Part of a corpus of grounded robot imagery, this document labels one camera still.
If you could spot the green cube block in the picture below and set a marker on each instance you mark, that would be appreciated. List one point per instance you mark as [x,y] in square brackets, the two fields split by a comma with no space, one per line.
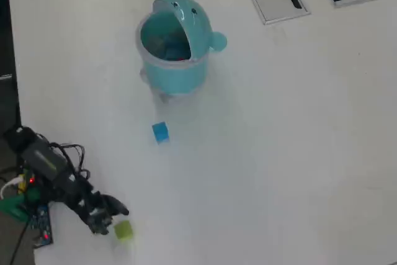
[123,231]

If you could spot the blue cube block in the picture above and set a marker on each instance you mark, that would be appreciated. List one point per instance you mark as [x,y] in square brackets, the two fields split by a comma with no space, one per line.
[160,131]

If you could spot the grey-green box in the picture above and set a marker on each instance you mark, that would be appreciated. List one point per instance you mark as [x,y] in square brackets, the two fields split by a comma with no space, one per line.
[155,44]

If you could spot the teal whale-shaped bin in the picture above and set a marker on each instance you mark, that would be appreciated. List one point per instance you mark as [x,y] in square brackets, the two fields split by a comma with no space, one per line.
[173,75]

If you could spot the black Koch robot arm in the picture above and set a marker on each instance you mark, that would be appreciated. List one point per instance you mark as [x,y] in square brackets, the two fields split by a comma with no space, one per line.
[43,159]

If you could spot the blue circuit board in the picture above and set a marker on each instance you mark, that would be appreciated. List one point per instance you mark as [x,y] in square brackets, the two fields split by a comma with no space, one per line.
[41,224]

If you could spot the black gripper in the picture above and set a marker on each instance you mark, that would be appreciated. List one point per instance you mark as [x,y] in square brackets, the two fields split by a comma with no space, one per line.
[90,203]

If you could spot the dark grey cabinet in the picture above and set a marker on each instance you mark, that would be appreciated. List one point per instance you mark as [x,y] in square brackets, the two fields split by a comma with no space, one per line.
[7,103]

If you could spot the green table clamp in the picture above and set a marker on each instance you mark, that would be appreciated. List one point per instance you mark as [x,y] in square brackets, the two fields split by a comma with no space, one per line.
[9,207]

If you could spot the small wrist camera board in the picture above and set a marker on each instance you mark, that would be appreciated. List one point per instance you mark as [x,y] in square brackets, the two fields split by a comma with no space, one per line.
[97,217]

